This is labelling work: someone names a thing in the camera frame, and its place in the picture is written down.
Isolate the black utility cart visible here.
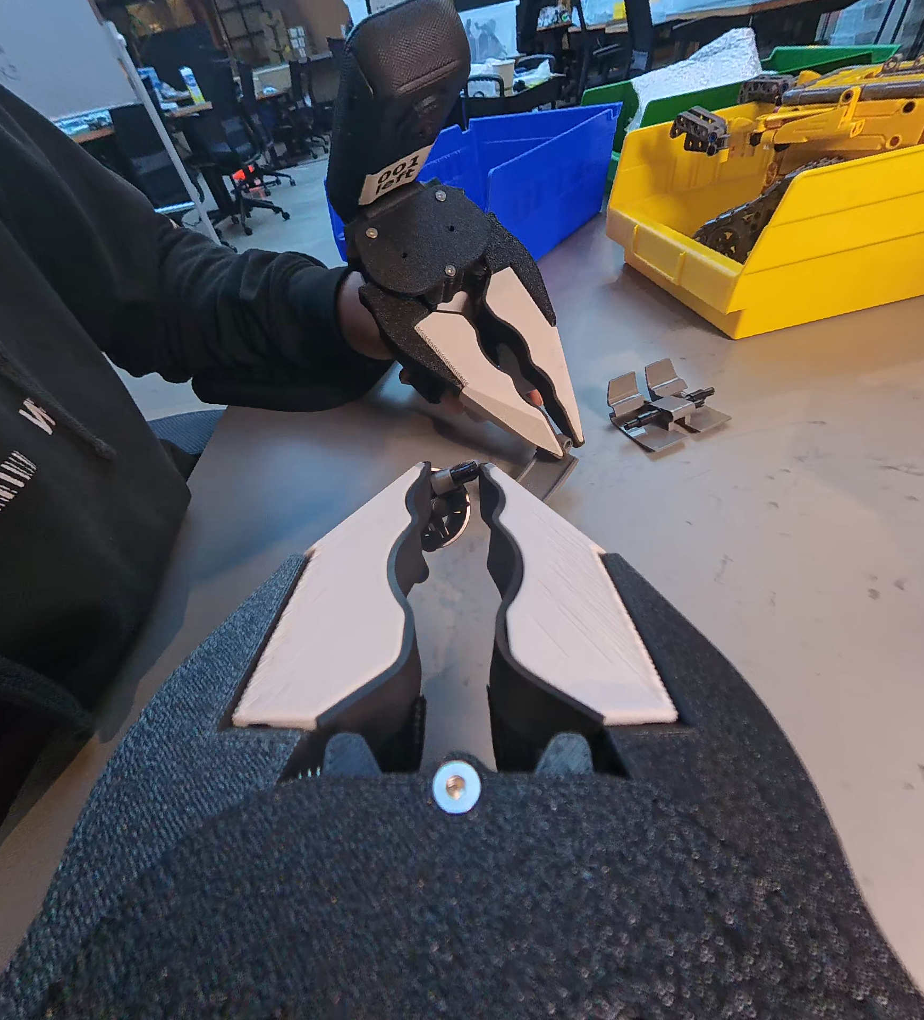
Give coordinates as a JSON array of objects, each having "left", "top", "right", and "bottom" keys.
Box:
[{"left": 465, "top": 56, "right": 570, "bottom": 114}]

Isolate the green plastic bin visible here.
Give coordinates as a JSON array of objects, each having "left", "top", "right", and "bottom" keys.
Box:
[{"left": 581, "top": 44, "right": 901, "bottom": 152}]

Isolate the person's left forearm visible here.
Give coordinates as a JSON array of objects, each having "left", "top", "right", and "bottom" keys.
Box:
[{"left": 103, "top": 215, "right": 399, "bottom": 414}]

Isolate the dark mesh chair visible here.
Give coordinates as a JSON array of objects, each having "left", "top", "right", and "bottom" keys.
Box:
[{"left": 151, "top": 408, "right": 227, "bottom": 479}]

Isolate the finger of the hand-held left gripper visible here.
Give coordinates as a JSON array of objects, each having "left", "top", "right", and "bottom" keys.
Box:
[
  {"left": 480, "top": 265, "right": 587, "bottom": 449},
  {"left": 414, "top": 291, "right": 566, "bottom": 459}
]

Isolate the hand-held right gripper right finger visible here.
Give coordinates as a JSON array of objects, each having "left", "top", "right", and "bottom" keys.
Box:
[{"left": 478, "top": 464, "right": 680, "bottom": 772}]

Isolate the person's left hand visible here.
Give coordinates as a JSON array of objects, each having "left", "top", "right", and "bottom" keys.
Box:
[{"left": 338, "top": 269, "right": 391, "bottom": 360}]

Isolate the yellow plastic bin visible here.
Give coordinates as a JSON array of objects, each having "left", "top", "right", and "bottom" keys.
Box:
[{"left": 607, "top": 120, "right": 924, "bottom": 339}]

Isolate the yellow tracked toy robot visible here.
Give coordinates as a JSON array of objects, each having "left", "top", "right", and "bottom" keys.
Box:
[{"left": 669, "top": 49, "right": 924, "bottom": 264}]

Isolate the blue plastic bin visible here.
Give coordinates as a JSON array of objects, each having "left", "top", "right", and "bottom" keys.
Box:
[{"left": 325, "top": 104, "right": 622, "bottom": 264}]

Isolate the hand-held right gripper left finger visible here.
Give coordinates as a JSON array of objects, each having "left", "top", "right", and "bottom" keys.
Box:
[{"left": 232, "top": 462, "right": 433, "bottom": 772}]

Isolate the white bubble wrap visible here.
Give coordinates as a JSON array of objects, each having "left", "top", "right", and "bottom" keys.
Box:
[{"left": 629, "top": 28, "right": 761, "bottom": 108}]

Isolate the grey desk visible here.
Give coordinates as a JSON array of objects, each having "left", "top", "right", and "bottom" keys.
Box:
[{"left": 0, "top": 231, "right": 924, "bottom": 1020}]

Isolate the clear plastic bin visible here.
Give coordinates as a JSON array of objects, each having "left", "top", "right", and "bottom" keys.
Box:
[{"left": 462, "top": 0, "right": 520, "bottom": 61}]

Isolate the black wheel brick assembly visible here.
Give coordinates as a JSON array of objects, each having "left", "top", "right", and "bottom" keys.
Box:
[{"left": 420, "top": 461, "right": 482, "bottom": 553}]

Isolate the grey brick panel assembly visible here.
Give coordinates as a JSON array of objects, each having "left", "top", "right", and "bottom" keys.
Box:
[{"left": 607, "top": 359, "right": 732, "bottom": 454}]

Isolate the black office chair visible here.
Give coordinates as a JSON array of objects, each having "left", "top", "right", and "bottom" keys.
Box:
[
  {"left": 585, "top": 0, "right": 656, "bottom": 89},
  {"left": 194, "top": 59, "right": 295, "bottom": 236},
  {"left": 109, "top": 99, "right": 196, "bottom": 228}
]

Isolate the grey hinged panel piece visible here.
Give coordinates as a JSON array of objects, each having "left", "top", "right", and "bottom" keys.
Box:
[{"left": 513, "top": 434, "right": 581, "bottom": 503}]

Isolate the person's black hoodie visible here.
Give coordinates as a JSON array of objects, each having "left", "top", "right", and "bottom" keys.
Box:
[{"left": 0, "top": 52, "right": 193, "bottom": 910}]

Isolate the large white whiteboard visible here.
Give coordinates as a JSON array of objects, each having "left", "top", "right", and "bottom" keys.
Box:
[{"left": 0, "top": 0, "right": 219, "bottom": 240}]

